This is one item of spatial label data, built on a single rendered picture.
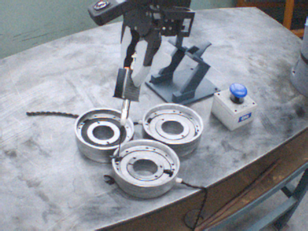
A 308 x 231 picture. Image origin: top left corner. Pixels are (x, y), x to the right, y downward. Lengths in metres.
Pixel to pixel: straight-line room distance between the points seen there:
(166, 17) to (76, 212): 0.34
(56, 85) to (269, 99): 0.49
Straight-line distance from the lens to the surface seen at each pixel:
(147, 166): 0.69
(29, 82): 0.91
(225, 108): 0.80
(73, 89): 0.87
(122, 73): 0.67
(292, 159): 1.18
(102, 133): 0.75
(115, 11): 0.58
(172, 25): 0.64
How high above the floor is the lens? 1.31
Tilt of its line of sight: 39 degrees down
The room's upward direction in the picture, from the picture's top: 6 degrees clockwise
